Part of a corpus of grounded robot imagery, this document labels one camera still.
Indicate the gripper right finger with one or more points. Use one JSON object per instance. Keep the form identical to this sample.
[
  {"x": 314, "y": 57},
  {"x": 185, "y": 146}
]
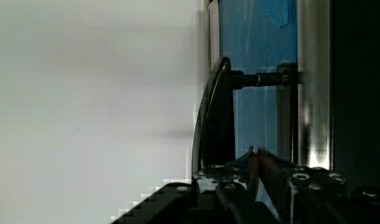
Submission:
[{"x": 300, "y": 194}]

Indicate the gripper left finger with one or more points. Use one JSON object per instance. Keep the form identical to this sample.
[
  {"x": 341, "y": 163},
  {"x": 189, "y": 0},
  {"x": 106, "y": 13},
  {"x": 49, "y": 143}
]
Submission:
[{"x": 227, "y": 193}]

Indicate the black toaster oven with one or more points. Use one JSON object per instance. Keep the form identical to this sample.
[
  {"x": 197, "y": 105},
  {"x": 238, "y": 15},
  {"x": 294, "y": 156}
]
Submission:
[{"x": 300, "y": 78}]

